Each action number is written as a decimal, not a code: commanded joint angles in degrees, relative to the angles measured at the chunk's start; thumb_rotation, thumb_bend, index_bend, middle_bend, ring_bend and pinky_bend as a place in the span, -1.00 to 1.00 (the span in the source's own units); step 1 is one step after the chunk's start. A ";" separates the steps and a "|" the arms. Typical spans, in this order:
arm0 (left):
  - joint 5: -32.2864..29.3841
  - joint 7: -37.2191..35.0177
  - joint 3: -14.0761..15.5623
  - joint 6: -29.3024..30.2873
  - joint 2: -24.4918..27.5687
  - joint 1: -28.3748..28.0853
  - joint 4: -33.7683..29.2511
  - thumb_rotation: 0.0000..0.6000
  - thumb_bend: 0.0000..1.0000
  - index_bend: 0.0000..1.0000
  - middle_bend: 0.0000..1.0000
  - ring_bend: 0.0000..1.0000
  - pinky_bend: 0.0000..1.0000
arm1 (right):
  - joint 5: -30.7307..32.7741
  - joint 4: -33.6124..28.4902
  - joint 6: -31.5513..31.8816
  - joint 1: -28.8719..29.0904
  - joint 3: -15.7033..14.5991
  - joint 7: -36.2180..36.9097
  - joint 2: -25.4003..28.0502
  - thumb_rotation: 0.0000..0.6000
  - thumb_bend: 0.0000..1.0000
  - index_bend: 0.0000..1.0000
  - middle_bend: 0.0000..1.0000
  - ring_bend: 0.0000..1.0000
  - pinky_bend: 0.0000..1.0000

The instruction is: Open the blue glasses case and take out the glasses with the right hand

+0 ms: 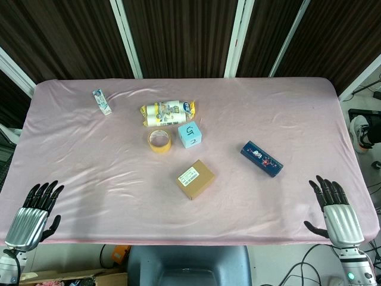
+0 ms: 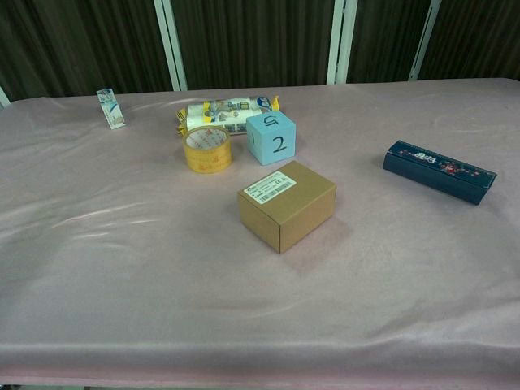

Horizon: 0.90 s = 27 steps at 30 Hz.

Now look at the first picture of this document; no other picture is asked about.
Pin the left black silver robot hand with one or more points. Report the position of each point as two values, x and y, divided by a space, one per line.
28 223

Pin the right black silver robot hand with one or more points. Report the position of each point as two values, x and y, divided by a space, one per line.
342 223

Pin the dark blue glasses case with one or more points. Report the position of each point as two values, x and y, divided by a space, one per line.
262 158

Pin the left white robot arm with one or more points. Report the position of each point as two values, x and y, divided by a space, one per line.
7 263

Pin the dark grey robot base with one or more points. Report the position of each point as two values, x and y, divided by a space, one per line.
190 265

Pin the open cardboard box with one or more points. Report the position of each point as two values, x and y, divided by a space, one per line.
59 275

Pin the black equipment rack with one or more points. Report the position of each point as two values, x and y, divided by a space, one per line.
6 155

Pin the pink tablecloth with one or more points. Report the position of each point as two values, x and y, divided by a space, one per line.
89 178

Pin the black trousered person leg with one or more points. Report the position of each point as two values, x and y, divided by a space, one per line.
375 135

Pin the orange device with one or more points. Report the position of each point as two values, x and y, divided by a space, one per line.
117 256

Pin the white orange sneaker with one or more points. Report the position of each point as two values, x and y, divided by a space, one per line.
358 128

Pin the black flat monitor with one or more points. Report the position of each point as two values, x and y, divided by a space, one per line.
364 112

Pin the dark slatted screen panel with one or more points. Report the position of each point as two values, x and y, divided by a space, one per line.
9 98
268 35
59 35
342 35
184 35

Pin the small blue white carton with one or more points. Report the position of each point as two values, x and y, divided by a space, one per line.
101 102

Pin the yellow packing tape roll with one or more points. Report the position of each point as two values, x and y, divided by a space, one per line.
160 148

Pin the brown cardboard box with label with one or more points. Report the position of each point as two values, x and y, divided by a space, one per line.
195 178

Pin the light blue numbered cube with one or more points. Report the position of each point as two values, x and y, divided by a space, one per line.
190 135

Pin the yellow white snack package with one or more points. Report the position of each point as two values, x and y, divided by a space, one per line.
166 113

